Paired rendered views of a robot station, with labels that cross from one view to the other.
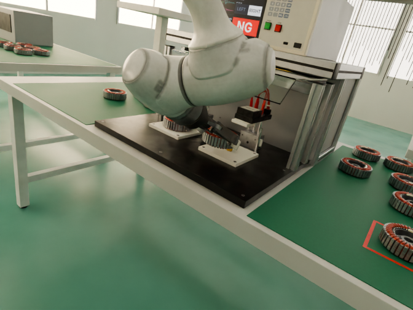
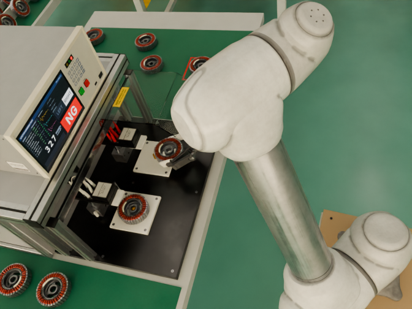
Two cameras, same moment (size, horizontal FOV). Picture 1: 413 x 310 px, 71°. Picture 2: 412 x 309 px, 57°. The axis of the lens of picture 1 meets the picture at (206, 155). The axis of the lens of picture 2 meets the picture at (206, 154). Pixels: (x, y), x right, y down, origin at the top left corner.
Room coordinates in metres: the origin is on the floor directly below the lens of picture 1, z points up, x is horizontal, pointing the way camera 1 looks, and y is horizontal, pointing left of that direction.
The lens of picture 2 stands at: (0.81, 0.88, 1.98)
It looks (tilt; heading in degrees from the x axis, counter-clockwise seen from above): 54 degrees down; 265
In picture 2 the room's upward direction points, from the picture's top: 17 degrees counter-clockwise
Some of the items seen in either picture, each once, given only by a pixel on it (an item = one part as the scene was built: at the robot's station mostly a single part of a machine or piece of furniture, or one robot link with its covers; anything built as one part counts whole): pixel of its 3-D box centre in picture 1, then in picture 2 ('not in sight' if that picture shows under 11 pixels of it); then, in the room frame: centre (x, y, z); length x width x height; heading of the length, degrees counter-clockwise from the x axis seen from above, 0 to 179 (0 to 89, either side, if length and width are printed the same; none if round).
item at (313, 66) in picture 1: (264, 53); (34, 124); (1.24, -0.15, 1.09); 0.68 x 0.44 x 0.05; 56
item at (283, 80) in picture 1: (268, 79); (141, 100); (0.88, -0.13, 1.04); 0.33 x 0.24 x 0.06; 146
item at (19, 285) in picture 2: not in sight; (14, 279); (1.51, 0.20, 0.77); 0.11 x 0.11 x 0.04
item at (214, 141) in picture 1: (220, 137); (168, 151); (0.85, -0.03, 0.84); 0.11 x 0.11 x 0.04
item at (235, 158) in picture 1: (228, 151); (156, 157); (0.91, -0.07, 0.78); 0.15 x 0.15 x 0.01; 56
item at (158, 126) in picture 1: (177, 128); (135, 211); (1.04, 0.13, 0.78); 0.15 x 0.15 x 0.01; 56
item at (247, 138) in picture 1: (251, 139); (122, 151); (1.03, -0.15, 0.80); 0.07 x 0.05 x 0.06; 56
